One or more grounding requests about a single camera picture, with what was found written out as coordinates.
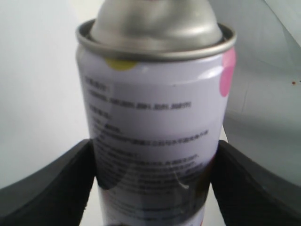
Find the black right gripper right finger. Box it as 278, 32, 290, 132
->
211, 141, 301, 226

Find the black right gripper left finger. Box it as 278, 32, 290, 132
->
0, 139, 95, 226

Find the white spray paint can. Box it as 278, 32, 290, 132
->
76, 0, 237, 226

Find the white backdrop cloth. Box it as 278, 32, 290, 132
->
211, 0, 301, 185

